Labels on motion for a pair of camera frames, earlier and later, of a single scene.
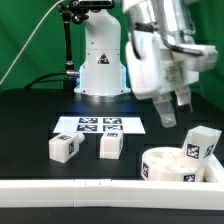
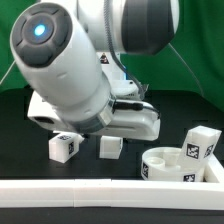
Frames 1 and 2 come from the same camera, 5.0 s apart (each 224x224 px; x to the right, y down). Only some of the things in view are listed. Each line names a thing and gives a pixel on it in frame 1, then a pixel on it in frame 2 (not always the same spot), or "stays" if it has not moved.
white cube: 111,144 stays
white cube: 199,146 stays
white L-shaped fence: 88,193 stays
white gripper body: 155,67 to 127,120
